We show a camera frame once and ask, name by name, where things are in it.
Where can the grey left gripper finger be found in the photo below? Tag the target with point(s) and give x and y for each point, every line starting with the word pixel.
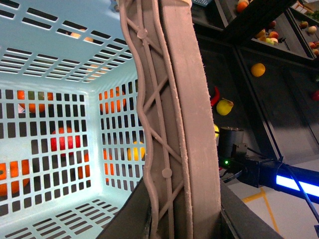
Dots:
pixel 181 165

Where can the black metal display shelf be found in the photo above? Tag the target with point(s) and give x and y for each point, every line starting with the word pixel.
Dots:
pixel 276 111

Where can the yellow green pear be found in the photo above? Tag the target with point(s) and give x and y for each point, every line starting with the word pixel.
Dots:
pixel 224 107

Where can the red chili pepper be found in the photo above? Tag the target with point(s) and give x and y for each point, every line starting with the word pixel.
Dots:
pixel 216 96

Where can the teal plastic laundry basket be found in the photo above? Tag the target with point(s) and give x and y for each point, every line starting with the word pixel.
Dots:
pixel 68 89

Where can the yellow orange apple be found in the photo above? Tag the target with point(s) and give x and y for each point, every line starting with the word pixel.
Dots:
pixel 258 70

